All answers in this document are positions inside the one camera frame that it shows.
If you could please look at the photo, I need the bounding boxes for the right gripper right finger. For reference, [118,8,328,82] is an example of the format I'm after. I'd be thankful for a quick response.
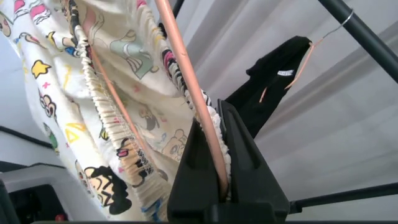
[216,98,291,223]

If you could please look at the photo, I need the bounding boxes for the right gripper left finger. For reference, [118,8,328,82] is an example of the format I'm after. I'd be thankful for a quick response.
[167,119,230,223]

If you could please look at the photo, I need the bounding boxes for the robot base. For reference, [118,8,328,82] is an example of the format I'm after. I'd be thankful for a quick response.
[0,162,106,224]

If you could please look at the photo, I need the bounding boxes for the black garment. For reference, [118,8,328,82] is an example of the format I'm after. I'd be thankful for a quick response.
[224,35,313,139]

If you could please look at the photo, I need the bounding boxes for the white curtain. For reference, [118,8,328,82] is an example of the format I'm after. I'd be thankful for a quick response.
[172,0,398,222]

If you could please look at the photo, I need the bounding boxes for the cream printed garment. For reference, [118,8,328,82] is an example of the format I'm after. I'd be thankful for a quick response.
[0,0,233,223]

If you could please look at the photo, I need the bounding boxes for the pink clothes hanger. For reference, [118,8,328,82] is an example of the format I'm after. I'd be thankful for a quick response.
[259,9,356,104]
[89,0,230,197]

